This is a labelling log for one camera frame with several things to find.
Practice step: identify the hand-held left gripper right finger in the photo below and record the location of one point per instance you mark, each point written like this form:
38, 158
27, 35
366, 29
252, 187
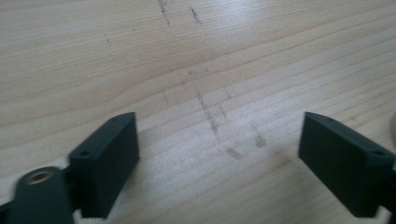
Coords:
339, 161

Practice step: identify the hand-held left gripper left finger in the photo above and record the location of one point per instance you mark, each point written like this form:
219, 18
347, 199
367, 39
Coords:
107, 161

